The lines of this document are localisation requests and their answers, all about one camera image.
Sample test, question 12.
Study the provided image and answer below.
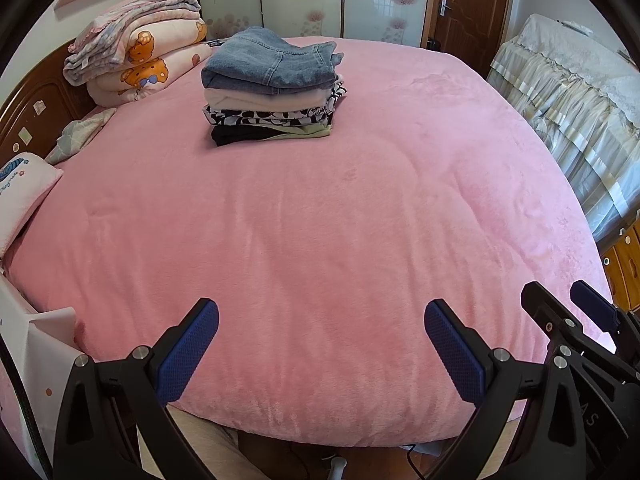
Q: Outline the pink bed blanket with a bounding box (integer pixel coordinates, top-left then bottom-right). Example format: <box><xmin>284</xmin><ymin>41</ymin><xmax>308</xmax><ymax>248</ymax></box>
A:
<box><xmin>2</xmin><ymin>36</ymin><xmax>617</xmax><ymax>448</ymax></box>

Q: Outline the white lace covered furniture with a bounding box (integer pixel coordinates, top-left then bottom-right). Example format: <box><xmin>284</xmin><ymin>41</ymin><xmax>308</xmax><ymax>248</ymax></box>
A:
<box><xmin>486</xmin><ymin>12</ymin><xmax>640</xmax><ymax>246</ymax></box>

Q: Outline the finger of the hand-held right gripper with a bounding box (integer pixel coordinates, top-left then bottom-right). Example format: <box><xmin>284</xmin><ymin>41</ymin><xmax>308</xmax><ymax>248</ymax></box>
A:
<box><xmin>520</xmin><ymin>281</ymin><xmax>592</xmax><ymax>361</ymax></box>
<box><xmin>570</xmin><ymin>280</ymin><xmax>640</xmax><ymax>342</ymax></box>

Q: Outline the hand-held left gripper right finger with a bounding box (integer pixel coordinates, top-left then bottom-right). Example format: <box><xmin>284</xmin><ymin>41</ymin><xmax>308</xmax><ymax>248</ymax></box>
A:
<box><xmin>424</xmin><ymin>299</ymin><xmax>588</xmax><ymax>480</ymax></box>

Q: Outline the blue denim jacket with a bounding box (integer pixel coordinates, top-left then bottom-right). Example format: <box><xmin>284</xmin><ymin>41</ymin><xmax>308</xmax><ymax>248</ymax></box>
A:
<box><xmin>201</xmin><ymin>26</ymin><xmax>345</xmax><ymax>96</ymax></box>

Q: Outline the white folded garment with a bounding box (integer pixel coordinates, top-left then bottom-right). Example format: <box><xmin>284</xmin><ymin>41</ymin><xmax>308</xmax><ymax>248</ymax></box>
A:
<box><xmin>204</xmin><ymin>76</ymin><xmax>346</xmax><ymax>111</ymax></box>

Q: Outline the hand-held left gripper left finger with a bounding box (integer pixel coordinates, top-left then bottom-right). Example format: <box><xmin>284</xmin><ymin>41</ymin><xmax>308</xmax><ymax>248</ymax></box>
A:
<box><xmin>52</xmin><ymin>297</ymin><xmax>221</xmax><ymax>480</ymax></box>

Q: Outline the small pale checked cloth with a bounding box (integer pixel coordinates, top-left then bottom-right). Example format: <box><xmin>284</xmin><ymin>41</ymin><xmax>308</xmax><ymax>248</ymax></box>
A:
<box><xmin>46</xmin><ymin>107</ymin><xmax>118</xmax><ymax>166</ymax></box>

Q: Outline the white dotted box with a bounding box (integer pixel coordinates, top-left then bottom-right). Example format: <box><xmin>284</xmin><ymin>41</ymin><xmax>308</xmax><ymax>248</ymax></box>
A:
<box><xmin>0</xmin><ymin>272</ymin><xmax>78</xmax><ymax>466</ymax></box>

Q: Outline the black floor cable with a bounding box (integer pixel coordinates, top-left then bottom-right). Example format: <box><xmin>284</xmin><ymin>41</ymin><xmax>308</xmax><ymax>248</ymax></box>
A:
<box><xmin>405</xmin><ymin>442</ymin><xmax>441</xmax><ymax>480</ymax></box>

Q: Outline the black white patterned garment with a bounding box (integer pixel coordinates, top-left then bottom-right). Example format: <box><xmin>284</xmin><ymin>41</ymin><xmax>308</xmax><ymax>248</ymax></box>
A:
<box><xmin>202</xmin><ymin>85</ymin><xmax>347</xmax><ymax>128</ymax></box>

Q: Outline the pale green folded garment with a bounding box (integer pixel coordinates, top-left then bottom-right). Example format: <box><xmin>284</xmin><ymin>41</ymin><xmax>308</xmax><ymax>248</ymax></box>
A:
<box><xmin>260</xmin><ymin>124</ymin><xmax>333</xmax><ymax>140</ymax></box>

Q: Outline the brown wooden door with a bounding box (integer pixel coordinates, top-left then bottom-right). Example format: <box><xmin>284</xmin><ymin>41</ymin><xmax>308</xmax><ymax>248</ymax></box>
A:
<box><xmin>425</xmin><ymin>0</ymin><xmax>516</xmax><ymax>78</ymax></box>

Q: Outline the black folded garment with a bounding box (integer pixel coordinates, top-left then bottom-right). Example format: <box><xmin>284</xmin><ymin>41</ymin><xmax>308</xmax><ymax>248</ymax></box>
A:
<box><xmin>211</xmin><ymin>124</ymin><xmax>281</xmax><ymax>147</ymax></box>

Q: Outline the white printed pillow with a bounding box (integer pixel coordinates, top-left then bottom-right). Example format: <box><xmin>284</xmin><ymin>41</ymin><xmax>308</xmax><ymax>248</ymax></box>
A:
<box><xmin>0</xmin><ymin>152</ymin><xmax>65</xmax><ymax>258</ymax></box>

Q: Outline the wooden headboard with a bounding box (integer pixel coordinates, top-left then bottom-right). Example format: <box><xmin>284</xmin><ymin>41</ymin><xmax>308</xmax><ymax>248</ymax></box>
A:
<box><xmin>0</xmin><ymin>40</ymin><xmax>98</xmax><ymax>163</ymax></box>

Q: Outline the wooden drawer cabinet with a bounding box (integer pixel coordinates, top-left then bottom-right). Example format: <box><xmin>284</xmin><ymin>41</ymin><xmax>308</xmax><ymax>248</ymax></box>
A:
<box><xmin>597</xmin><ymin>220</ymin><xmax>640</xmax><ymax>311</ymax></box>

